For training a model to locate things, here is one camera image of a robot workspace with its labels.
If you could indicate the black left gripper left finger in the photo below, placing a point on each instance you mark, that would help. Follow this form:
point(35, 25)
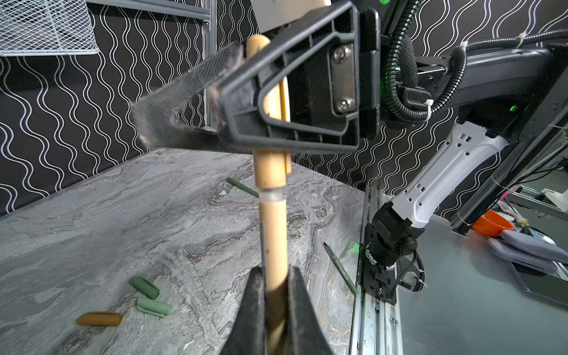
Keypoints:
point(248, 334)

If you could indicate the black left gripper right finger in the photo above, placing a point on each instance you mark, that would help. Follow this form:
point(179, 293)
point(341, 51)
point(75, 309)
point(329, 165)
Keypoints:
point(304, 333)

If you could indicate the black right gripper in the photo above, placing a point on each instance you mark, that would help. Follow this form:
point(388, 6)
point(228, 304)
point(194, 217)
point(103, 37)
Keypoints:
point(315, 88)

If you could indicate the green pen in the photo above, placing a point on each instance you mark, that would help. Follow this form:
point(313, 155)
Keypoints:
point(341, 269)
point(243, 187)

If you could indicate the dark green pen cap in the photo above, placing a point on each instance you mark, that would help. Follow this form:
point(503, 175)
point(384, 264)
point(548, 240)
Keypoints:
point(145, 287)

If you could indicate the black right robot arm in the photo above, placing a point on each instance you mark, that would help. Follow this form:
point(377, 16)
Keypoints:
point(504, 85)

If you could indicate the light green pen cap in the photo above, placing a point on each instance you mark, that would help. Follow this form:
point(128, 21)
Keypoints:
point(153, 307)

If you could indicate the orange bowl outside cell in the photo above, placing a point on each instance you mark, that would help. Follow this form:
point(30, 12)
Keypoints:
point(492, 224)

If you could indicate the grey folded cloths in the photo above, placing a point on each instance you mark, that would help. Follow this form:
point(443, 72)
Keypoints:
point(527, 251)

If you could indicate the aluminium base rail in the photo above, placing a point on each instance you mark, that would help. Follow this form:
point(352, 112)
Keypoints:
point(376, 325)

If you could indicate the white wire mesh basket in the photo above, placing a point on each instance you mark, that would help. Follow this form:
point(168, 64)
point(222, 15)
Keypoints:
point(46, 28)

